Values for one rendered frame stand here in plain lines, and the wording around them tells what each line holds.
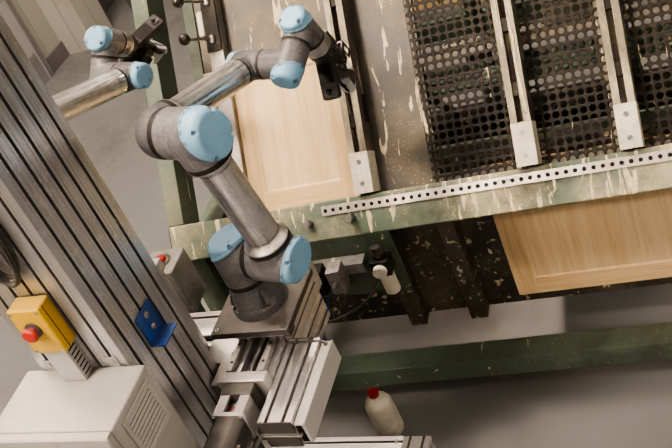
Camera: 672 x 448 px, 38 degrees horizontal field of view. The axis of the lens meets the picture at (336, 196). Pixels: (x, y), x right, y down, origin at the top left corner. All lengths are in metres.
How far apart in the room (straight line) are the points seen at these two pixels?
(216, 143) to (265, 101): 1.07
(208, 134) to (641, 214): 1.58
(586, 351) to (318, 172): 1.04
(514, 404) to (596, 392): 0.27
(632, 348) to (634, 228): 0.38
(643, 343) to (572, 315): 0.46
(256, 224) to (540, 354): 1.37
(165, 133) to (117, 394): 0.58
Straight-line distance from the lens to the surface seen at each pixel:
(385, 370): 3.46
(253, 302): 2.47
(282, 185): 3.11
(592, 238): 3.25
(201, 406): 2.52
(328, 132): 3.04
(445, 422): 3.47
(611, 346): 3.28
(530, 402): 3.43
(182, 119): 2.07
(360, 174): 2.95
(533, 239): 3.25
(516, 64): 2.83
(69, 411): 2.27
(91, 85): 2.70
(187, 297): 3.09
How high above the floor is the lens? 2.56
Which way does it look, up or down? 33 degrees down
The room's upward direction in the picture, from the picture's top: 24 degrees counter-clockwise
